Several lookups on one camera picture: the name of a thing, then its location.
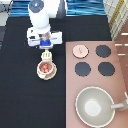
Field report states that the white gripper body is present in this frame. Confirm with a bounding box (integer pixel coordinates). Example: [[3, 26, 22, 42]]
[[27, 27, 62, 49]]

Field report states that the small terracotta pot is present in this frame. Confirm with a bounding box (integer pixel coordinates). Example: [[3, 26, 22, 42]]
[[39, 62, 53, 75]]

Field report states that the round wooden plate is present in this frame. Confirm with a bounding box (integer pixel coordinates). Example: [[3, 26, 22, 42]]
[[37, 66, 57, 80]]

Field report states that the pink pot lid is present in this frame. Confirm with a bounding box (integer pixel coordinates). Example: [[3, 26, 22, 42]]
[[73, 45, 89, 58]]

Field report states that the wooden spatula tool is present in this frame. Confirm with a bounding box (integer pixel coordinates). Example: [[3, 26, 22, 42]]
[[41, 50, 52, 62]]

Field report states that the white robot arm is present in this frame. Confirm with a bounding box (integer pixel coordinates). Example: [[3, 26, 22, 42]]
[[27, 0, 67, 49]]

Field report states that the blue striped cloth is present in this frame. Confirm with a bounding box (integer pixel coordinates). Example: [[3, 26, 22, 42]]
[[11, 0, 105, 17]]

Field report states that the black burner front left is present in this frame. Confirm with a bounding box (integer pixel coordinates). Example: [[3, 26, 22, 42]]
[[75, 62, 91, 77]]

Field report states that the black burner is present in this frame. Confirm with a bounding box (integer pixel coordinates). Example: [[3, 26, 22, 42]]
[[75, 62, 91, 77], [96, 45, 111, 58], [98, 62, 115, 76]]

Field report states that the pink stove board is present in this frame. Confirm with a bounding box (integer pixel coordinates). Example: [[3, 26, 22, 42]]
[[66, 41, 128, 128]]

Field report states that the black burner rear right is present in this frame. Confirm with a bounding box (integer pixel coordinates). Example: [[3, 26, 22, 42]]
[[96, 45, 111, 58]]

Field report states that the black burner front right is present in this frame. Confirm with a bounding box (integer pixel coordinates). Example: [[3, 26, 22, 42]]
[[98, 62, 115, 76]]

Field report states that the wooden slatted furniture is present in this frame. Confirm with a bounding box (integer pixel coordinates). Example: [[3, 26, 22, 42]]
[[103, 0, 128, 40]]

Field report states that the large grey pan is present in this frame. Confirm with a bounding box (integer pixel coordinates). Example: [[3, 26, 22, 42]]
[[75, 87, 128, 128]]

